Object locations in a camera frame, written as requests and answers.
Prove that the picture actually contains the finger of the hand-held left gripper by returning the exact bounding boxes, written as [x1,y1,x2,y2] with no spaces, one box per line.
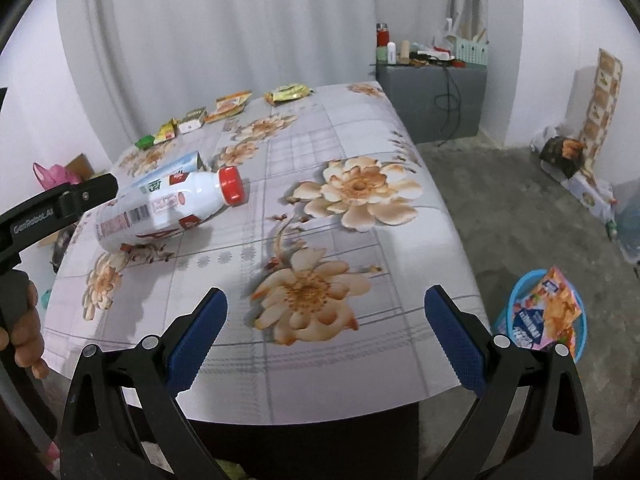
[56,172,119,218]

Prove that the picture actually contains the cardboard box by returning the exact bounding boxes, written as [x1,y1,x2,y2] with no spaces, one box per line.
[65,152,106,183]

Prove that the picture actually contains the white curtain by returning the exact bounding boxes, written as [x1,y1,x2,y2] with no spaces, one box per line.
[55,0,523,161]

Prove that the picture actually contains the orange and pink snack bag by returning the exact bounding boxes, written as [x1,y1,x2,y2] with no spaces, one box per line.
[507,266,586,353]

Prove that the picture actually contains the metal pot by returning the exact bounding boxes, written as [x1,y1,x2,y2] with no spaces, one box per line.
[50,230,76,273]

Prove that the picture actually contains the person's left hand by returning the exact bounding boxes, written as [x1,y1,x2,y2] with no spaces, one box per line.
[0,280,51,378]

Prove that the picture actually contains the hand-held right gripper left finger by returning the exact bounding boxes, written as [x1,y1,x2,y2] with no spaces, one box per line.
[59,287,228,480]

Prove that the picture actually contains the mint green storage box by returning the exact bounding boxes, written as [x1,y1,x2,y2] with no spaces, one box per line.
[452,35,490,66]

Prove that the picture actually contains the white printed boxes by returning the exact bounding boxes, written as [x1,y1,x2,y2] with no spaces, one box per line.
[562,170,618,221]

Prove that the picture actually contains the gold box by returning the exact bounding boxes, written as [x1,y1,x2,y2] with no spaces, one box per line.
[177,107,208,134]

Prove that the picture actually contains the dark snack bag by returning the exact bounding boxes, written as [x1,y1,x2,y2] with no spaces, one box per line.
[540,136,586,178]

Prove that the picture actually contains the white plastic bag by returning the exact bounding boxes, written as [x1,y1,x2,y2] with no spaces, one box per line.
[530,125,556,153]

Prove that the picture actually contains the small yellow snack packet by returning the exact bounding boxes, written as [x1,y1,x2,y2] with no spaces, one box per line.
[152,119,180,145]

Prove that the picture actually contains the orange snack packet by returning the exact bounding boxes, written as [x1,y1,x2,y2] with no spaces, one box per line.
[204,91,253,124]

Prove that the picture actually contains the blue plastic basket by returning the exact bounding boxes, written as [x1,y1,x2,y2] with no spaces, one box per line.
[492,269,587,365]

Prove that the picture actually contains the light blue paper packet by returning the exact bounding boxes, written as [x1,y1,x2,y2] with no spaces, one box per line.
[132,150,211,191]

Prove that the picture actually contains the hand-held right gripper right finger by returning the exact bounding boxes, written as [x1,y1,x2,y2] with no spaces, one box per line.
[424,285,596,480]

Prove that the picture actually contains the black cable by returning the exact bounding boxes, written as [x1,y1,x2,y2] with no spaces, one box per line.
[434,65,463,148]

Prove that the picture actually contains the white bottle with red cap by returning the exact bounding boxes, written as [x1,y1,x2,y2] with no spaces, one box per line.
[94,165,246,253]

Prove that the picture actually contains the pink plastic bag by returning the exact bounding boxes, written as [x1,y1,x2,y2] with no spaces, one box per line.
[32,161,83,191]

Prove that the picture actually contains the yellow snack bag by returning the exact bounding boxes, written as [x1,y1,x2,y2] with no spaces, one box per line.
[264,83,315,107]

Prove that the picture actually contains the patterned paper roll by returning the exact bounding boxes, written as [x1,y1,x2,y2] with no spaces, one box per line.
[572,48,625,171]

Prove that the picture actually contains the grey cabinet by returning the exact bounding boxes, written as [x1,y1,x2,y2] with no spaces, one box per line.
[376,62,488,145]

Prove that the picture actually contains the assorted small desk items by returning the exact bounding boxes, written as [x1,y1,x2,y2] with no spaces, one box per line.
[409,45,461,68]

